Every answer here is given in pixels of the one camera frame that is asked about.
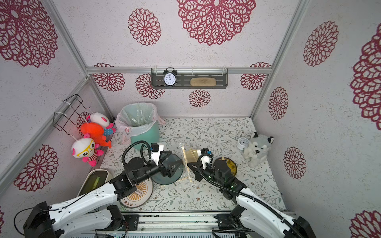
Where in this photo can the white orange patterned plate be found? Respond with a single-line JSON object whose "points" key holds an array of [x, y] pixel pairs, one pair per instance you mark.
{"points": [[140, 196]]}

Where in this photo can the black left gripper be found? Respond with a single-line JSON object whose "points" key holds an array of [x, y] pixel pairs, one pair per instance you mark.
{"points": [[168, 171]]}

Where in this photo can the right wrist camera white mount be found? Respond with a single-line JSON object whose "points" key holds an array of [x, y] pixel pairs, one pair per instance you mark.
{"points": [[206, 158]]}

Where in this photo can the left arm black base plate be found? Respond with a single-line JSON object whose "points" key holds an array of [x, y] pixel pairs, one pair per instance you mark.
{"points": [[127, 223]]}

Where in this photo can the red orange plush toy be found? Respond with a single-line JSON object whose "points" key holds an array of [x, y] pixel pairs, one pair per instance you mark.
{"points": [[95, 132]]}

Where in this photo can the small white round timer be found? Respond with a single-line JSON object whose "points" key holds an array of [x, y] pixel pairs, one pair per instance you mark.
{"points": [[242, 143]]}

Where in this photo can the black alarm clock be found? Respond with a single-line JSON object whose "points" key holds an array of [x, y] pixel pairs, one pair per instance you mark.
{"points": [[170, 76]]}

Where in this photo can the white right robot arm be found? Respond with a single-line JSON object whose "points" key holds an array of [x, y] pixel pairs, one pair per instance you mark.
{"points": [[251, 213]]}

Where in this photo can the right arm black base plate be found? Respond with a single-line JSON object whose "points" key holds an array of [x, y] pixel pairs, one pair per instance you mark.
{"points": [[226, 221]]}

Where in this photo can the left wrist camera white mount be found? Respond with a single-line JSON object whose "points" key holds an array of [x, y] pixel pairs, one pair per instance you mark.
{"points": [[156, 150]]}

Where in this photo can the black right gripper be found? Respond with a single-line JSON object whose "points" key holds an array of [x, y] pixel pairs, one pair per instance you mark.
{"points": [[201, 170]]}

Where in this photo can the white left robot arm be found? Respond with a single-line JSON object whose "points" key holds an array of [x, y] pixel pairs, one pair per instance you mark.
{"points": [[96, 210]]}

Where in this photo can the disposable chopsticks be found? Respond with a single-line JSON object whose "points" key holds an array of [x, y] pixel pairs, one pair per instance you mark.
{"points": [[194, 155], [185, 162]]}

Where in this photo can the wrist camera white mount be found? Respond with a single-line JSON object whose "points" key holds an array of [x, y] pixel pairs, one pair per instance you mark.
{"points": [[156, 150], [206, 158]]}

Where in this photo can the grey husky plush dog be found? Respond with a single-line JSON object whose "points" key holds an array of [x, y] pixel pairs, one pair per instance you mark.
{"points": [[257, 150]]}

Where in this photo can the cream round plate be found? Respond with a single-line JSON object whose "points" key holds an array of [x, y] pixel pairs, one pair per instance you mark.
{"points": [[194, 164]]}

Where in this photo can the dark green glass plate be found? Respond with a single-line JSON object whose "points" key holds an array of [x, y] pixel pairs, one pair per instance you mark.
{"points": [[159, 179]]}

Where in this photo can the white pink plush doll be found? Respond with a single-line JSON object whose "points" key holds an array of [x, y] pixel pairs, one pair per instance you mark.
{"points": [[103, 121]]}

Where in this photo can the wooden brush on shelf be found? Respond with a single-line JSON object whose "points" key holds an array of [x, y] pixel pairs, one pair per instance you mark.
{"points": [[203, 82]]}

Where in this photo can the white plush doll yellow glasses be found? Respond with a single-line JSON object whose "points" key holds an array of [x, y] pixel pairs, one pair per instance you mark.
{"points": [[87, 150]]}

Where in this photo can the black wire wall basket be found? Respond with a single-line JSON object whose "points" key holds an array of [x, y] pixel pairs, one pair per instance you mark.
{"points": [[73, 115]]}

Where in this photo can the grey wall shelf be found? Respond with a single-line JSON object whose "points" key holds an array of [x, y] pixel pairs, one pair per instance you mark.
{"points": [[183, 79]]}

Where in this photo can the yellow patterned plate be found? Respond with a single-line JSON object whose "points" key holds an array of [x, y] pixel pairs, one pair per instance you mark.
{"points": [[231, 164]]}

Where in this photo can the green trash bin with bag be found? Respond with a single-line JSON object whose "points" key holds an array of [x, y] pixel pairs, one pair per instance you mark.
{"points": [[139, 121]]}

